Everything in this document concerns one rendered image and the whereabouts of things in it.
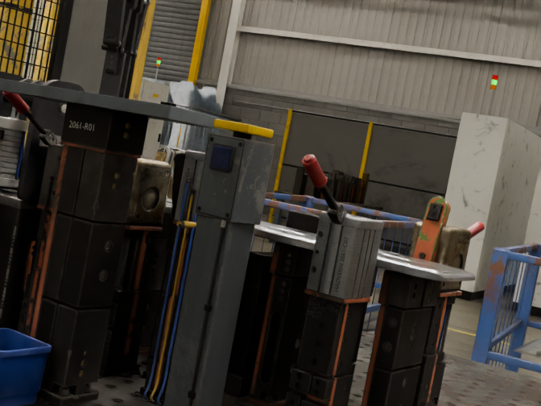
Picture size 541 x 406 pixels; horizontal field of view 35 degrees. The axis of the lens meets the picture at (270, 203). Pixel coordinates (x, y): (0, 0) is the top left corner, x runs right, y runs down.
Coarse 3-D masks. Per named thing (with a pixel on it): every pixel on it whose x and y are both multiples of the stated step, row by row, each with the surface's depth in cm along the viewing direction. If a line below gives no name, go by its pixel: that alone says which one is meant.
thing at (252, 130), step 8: (216, 120) 115; (224, 120) 115; (224, 128) 114; (232, 128) 114; (240, 128) 113; (248, 128) 112; (256, 128) 113; (264, 128) 115; (240, 136) 115; (248, 136) 115; (264, 136) 115; (272, 136) 117
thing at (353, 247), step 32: (320, 224) 123; (352, 224) 120; (320, 256) 123; (352, 256) 120; (320, 288) 123; (352, 288) 122; (320, 320) 123; (352, 320) 125; (320, 352) 123; (352, 352) 127; (320, 384) 122
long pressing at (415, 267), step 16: (272, 224) 160; (288, 240) 140; (304, 240) 138; (384, 256) 137; (400, 256) 142; (400, 272) 128; (416, 272) 127; (432, 272) 126; (448, 272) 132; (464, 272) 137
